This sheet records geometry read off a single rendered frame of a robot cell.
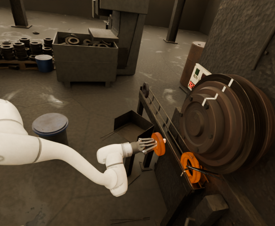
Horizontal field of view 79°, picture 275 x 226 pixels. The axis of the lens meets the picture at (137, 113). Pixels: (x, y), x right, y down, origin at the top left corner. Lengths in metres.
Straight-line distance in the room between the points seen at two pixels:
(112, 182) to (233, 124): 0.64
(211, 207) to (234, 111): 0.49
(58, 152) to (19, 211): 1.13
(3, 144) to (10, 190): 1.33
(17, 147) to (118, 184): 0.53
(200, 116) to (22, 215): 1.57
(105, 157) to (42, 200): 0.95
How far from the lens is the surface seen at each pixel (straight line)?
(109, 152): 1.02
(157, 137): 1.07
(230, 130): 0.74
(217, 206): 1.01
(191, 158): 1.06
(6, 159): 0.70
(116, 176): 0.96
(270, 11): 0.96
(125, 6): 3.17
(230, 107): 0.75
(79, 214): 1.72
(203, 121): 0.79
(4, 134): 0.70
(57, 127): 1.76
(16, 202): 1.90
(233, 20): 1.09
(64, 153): 0.80
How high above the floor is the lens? 1.58
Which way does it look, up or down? 36 degrees down
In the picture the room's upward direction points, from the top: 10 degrees clockwise
